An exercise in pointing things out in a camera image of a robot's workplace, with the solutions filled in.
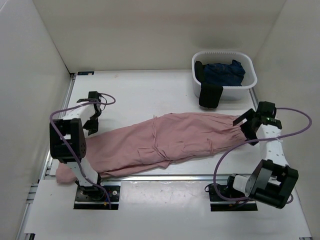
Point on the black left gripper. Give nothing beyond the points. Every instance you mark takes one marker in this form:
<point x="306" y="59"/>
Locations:
<point x="92" y="128"/>

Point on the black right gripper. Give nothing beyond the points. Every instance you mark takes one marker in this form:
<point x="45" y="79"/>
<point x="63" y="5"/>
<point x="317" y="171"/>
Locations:
<point x="248" y="115"/>

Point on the pink trousers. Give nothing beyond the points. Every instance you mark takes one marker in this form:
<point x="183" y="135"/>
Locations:
<point x="161" y="141"/>

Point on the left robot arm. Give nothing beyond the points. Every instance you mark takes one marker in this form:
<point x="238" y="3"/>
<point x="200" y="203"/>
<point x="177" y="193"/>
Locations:
<point x="68" y="142"/>

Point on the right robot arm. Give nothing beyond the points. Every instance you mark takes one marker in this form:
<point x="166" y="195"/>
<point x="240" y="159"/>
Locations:
<point x="273" y="180"/>

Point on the black trousers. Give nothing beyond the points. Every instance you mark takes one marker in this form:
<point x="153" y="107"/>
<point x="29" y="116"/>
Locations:
<point x="210" y="94"/>

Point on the dark blue trousers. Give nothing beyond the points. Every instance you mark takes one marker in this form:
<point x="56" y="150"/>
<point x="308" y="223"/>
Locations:
<point x="225" y="75"/>

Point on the white plastic laundry basket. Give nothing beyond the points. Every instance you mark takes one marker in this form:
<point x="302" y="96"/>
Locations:
<point x="229" y="93"/>

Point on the blue label sticker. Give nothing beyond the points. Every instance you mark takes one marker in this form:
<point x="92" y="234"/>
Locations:
<point x="85" y="73"/>

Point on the white front cover board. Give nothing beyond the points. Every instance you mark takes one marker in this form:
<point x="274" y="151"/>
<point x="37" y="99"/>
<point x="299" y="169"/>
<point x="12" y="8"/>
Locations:
<point x="178" y="209"/>

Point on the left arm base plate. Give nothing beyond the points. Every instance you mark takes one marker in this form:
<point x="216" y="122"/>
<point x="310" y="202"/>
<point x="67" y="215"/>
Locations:
<point x="94" y="198"/>

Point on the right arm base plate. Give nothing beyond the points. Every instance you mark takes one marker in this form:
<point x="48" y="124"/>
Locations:
<point x="218" y="204"/>

